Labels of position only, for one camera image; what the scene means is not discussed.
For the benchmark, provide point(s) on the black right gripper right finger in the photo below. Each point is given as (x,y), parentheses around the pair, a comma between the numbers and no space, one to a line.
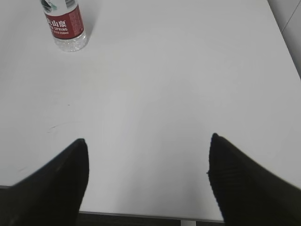
(247,194)

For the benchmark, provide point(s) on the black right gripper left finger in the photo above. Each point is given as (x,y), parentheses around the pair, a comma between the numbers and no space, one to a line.
(52,195)

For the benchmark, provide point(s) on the clear water bottle red label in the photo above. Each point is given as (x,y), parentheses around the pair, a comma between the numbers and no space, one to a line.
(66,24)

